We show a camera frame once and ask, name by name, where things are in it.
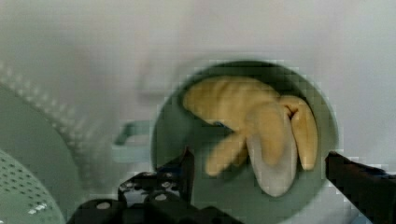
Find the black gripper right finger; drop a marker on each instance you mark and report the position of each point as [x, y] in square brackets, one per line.
[371, 190]

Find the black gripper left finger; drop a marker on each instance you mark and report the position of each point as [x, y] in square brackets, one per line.
[159, 197]

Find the green mug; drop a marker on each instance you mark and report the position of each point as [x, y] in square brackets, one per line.
[177, 142]

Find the yellow plush peeled banana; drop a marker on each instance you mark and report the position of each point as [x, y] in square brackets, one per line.
[275, 132]

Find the green perforated colander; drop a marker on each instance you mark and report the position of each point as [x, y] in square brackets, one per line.
[40, 181]

